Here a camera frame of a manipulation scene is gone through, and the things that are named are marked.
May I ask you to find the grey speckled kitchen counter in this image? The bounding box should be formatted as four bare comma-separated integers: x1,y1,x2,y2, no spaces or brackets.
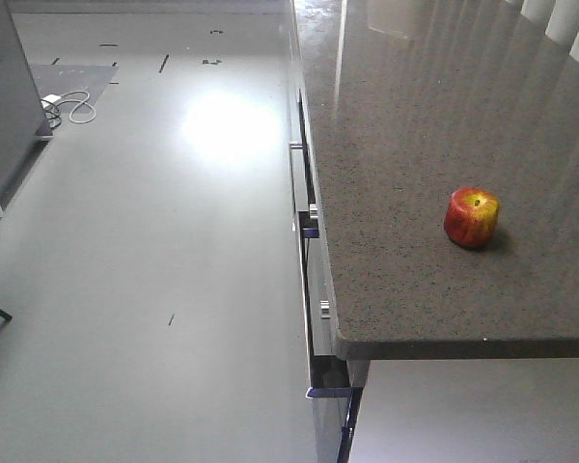
287,0,579,463

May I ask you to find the red yellow apple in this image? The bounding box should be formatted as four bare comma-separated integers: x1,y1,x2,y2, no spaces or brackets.
444,187,500,249

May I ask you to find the white power adapter with cable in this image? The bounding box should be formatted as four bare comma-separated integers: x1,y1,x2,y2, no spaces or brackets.
41,90,97,129

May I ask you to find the grey cabinet at left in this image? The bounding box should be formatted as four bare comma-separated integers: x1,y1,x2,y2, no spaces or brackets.
0,1,51,219

